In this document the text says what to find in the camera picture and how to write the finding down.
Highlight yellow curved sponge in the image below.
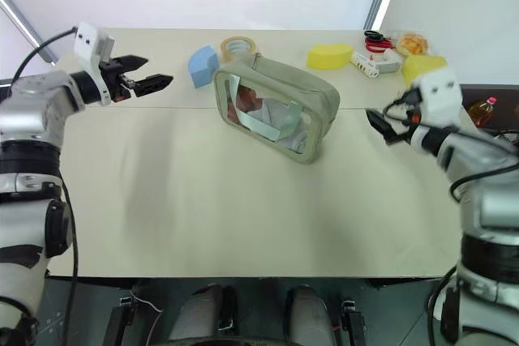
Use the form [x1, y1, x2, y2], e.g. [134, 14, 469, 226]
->
[306, 42, 354, 70]

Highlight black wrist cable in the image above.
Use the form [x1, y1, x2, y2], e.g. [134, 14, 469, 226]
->
[9, 27, 79, 88]
[383, 92, 519, 203]

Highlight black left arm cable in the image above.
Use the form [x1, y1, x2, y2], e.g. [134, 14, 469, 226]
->
[58, 182, 80, 346]

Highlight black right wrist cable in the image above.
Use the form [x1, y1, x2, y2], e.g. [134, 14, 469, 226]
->
[383, 92, 519, 203]

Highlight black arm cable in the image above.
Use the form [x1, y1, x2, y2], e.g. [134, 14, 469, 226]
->
[426, 265, 460, 346]
[58, 182, 80, 346]

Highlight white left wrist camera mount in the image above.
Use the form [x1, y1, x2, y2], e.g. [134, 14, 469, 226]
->
[75, 21, 116, 75]

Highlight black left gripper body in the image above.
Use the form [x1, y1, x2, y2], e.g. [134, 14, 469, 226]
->
[99, 58, 137, 105]

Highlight beige tape roll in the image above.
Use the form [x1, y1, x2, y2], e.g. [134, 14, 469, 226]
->
[219, 36, 260, 65]

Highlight grey rounded robot leg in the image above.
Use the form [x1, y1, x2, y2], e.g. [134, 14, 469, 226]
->
[285, 283, 338, 346]
[167, 283, 238, 342]

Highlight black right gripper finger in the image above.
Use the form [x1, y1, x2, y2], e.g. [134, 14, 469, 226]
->
[365, 109, 401, 137]
[386, 132, 412, 146]

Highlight yellow sponge block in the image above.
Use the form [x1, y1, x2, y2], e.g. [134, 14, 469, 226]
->
[401, 54, 449, 90]

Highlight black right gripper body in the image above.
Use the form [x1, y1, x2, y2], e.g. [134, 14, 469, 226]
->
[392, 92, 423, 138]

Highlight black bracket under table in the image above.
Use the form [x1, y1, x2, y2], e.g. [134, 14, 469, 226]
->
[100, 296, 135, 346]
[339, 297, 367, 346]

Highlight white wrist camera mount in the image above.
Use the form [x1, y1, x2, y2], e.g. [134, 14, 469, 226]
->
[75, 21, 116, 75]
[411, 66, 463, 128]

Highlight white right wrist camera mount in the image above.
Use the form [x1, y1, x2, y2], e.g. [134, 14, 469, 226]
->
[411, 66, 463, 128]

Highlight black and red hair ties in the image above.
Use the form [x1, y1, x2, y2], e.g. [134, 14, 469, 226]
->
[362, 29, 397, 54]

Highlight thin white wire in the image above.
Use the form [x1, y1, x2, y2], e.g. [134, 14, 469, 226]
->
[130, 291, 164, 315]

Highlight sage green clear toiletry pouch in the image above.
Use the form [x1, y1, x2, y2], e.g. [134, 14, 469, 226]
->
[213, 55, 341, 165]

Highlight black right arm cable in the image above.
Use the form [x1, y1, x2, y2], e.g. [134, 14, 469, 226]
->
[426, 265, 460, 346]

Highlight oil bottle pink cap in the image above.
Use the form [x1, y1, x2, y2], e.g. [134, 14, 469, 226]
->
[469, 96, 499, 129]

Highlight bag of snacks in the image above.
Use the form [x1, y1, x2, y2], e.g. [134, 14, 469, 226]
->
[396, 32, 431, 57]

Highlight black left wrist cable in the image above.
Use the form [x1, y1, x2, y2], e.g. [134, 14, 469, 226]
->
[9, 27, 79, 88]

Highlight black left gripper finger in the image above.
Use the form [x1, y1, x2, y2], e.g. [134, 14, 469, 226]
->
[131, 73, 175, 99]
[117, 53, 149, 76]

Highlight white power strip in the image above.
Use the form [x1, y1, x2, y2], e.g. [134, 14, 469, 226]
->
[350, 48, 403, 80]

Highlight blue sponge block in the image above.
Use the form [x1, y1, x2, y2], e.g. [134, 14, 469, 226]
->
[187, 44, 221, 90]

